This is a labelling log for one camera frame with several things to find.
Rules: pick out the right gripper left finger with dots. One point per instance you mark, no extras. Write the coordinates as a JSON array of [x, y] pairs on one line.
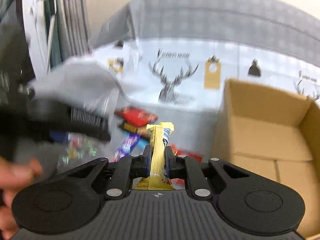
[[141, 165]]

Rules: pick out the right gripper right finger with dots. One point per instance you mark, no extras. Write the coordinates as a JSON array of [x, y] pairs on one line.
[[174, 165]]

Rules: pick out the yellow snack stick packet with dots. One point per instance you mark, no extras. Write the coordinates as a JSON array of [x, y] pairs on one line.
[[159, 139]]

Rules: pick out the red snack packet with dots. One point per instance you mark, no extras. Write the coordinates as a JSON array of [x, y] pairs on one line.
[[136, 116], [178, 184]]

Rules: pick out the person's left hand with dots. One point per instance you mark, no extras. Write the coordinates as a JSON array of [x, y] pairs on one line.
[[14, 178]]

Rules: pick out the purple blue snack packet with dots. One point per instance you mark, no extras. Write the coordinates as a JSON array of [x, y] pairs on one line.
[[130, 142]]

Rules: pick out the orange brown snack packet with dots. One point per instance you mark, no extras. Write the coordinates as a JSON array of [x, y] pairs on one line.
[[141, 131]]

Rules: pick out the clear bag of candies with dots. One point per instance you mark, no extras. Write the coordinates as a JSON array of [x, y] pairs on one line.
[[79, 149]]

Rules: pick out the grey curtain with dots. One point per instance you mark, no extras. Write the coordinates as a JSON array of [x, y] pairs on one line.
[[67, 29]]

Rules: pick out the cardboard box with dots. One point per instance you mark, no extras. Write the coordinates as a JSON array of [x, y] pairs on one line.
[[273, 133]]

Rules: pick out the grey patterned sofa cover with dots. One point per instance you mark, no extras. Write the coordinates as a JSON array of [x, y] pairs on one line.
[[152, 54]]

